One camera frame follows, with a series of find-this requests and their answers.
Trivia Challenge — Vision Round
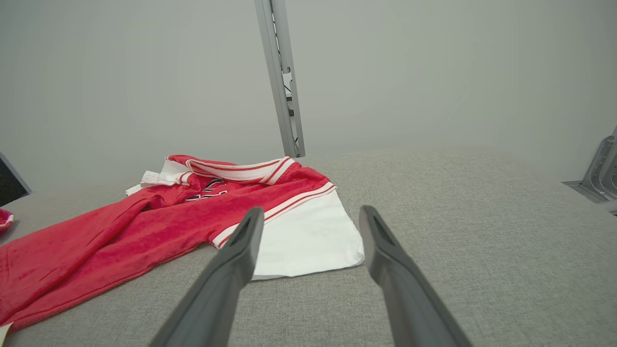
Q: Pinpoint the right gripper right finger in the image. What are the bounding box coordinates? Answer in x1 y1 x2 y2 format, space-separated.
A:
359 205 474 347

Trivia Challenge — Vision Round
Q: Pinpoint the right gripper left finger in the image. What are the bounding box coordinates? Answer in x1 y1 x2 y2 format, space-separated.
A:
148 207 265 347

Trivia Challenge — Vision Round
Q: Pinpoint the red white striped jersey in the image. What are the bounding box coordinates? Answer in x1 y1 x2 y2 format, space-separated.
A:
0 154 365 334

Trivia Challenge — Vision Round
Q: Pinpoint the grey metal partition post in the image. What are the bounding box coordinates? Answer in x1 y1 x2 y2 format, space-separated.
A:
254 0 306 159

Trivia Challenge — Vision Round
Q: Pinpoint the grey metal bracket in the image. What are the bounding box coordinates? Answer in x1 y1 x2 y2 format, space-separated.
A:
562 124 617 214

